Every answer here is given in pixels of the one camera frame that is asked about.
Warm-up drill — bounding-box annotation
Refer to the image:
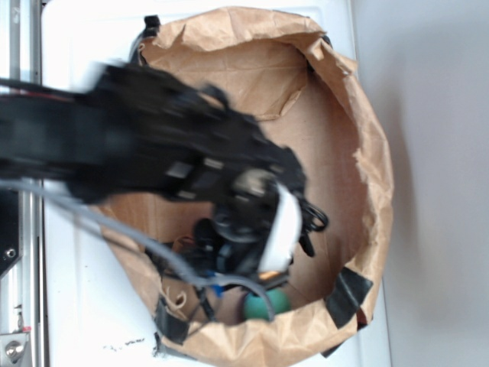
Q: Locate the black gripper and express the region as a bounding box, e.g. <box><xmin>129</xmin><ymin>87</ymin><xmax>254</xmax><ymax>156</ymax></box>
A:
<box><xmin>193</xmin><ymin>168</ymin><xmax>329</xmax><ymax>285</ymax></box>

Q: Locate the green ball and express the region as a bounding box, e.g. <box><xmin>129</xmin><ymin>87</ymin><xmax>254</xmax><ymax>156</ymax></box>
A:
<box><xmin>241</xmin><ymin>288</ymin><xmax>291</xmax><ymax>320</ymax></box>

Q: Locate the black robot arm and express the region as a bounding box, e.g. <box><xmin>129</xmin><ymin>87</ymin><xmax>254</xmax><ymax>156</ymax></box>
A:
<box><xmin>1</xmin><ymin>64</ymin><xmax>328</xmax><ymax>279</ymax></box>

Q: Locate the brown paper bag tray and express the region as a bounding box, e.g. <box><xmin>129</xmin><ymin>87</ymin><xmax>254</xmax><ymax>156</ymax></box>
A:
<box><xmin>102</xmin><ymin>7</ymin><xmax>393</xmax><ymax>366</ymax></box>

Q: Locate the white wrist camera band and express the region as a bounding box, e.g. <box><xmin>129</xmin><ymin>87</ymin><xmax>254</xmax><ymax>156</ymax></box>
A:
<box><xmin>257</xmin><ymin>183</ymin><xmax>302</xmax><ymax>273</ymax></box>

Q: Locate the black bracket on rail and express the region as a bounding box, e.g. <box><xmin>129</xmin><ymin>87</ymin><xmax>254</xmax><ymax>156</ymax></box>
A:
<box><xmin>0</xmin><ymin>190</ymin><xmax>21</xmax><ymax>278</ymax></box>

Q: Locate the grey cable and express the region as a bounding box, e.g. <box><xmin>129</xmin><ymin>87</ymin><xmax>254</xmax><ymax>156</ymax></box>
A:
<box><xmin>0</xmin><ymin>179</ymin><xmax>277</xmax><ymax>323</ymax></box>

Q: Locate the aluminium rail frame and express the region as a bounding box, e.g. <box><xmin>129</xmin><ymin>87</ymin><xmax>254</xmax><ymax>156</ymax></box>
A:
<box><xmin>1</xmin><ymin>1</ymin><xmax>49</xmax><ymax>366</ymax></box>

